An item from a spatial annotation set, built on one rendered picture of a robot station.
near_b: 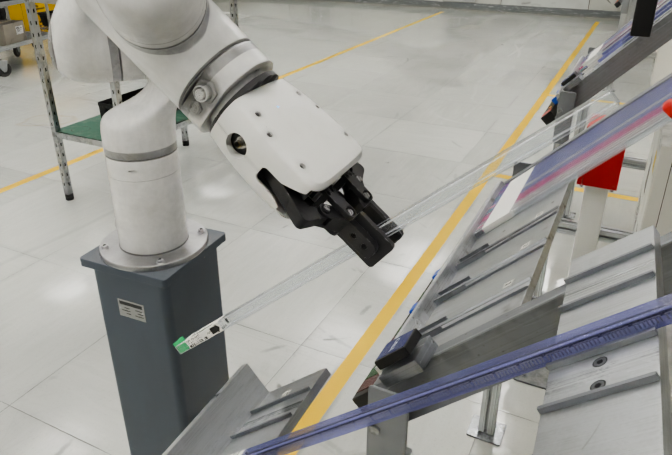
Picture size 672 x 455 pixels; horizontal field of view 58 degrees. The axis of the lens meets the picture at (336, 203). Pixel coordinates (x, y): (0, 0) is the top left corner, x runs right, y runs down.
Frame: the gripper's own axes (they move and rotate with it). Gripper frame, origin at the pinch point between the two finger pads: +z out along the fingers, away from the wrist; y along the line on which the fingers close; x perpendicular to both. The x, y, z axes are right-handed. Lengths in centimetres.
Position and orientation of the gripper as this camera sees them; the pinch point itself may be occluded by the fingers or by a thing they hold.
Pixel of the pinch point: (370, 233)
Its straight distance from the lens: 51.0
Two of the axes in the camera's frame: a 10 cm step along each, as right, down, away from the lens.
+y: 4.1, -3.9, 8.2
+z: 7.0, 7.1, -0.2
